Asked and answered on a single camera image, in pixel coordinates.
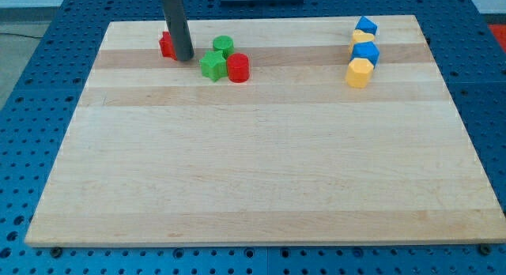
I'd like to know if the green star block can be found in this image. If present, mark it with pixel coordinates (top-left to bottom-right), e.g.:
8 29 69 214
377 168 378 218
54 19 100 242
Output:
199 51 228 81

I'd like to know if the red star block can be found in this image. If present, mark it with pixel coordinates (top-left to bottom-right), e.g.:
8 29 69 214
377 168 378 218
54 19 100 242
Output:
159 31 177 60

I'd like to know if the red cylinder block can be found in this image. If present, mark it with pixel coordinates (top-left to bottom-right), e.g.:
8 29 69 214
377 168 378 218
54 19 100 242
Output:
226 53 250 83

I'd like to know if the green cylinder block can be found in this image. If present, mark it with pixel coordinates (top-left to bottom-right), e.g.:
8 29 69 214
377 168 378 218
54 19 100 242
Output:
213 36 234 59

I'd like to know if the light wooden board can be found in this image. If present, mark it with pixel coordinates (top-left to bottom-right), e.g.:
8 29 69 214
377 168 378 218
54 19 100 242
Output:
25 15 505 247

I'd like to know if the yellow hexagon block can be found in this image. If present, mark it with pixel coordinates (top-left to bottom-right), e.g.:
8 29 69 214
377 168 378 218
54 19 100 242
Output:
345 58 374 89

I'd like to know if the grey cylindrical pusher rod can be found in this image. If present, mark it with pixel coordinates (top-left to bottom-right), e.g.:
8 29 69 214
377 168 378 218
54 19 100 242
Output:
160 0 194 62

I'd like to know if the blue pentagon block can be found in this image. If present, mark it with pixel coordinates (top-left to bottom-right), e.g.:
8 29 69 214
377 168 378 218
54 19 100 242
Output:
350 41 380 67

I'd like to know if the yellow heart block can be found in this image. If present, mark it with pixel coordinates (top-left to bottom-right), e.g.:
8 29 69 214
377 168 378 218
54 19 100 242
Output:
349 29 376 54

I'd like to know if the blue block at top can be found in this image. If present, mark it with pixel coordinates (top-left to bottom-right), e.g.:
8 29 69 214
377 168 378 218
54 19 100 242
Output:
355 16 378 35

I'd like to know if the black bolt lower left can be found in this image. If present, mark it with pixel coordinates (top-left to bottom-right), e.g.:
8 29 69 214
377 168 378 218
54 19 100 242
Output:
49 247 62 258

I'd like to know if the black bolt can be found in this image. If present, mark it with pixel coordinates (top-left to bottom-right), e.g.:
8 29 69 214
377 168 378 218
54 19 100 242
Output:
478 243 492 256
49 247 62 258

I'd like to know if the black bolt lower right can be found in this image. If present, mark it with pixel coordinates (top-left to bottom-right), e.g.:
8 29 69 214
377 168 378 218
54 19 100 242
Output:
478 243 492 256

